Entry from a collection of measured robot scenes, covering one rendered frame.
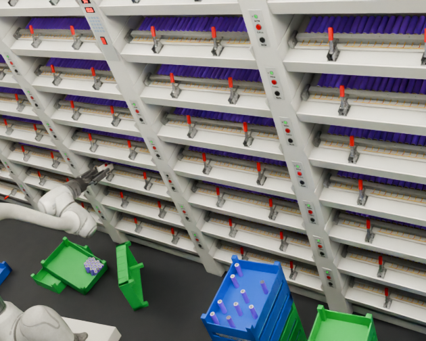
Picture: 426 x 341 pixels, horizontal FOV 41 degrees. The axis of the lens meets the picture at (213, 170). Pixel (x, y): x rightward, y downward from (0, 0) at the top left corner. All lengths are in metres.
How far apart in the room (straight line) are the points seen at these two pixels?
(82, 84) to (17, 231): 1.66
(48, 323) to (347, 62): 1.59
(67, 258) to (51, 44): 1.34
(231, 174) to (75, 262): 1.35
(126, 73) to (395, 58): 1.06
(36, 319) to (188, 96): 1.10
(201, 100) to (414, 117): 0.77
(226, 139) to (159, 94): 0.31
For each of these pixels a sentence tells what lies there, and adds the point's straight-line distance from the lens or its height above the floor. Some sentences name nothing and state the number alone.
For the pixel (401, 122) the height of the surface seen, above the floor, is 1.12.
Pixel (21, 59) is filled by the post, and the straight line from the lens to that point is 2.80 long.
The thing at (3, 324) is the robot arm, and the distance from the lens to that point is 2.63.
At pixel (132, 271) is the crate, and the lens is 3.22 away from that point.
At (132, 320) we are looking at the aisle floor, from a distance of 3.01.
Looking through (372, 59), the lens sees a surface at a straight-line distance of 1.66.
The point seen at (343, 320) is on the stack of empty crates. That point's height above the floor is 0.33.
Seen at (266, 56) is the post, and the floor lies 1.33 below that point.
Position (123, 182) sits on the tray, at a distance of 2.90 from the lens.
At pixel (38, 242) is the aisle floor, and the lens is 3.79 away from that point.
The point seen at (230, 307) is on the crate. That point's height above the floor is 0.48.
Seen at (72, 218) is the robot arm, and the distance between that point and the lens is 2.62.
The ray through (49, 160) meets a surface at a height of 0.55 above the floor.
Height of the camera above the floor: 2.16
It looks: 37 degrees down
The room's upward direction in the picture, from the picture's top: 22 degrees counter-clockwise
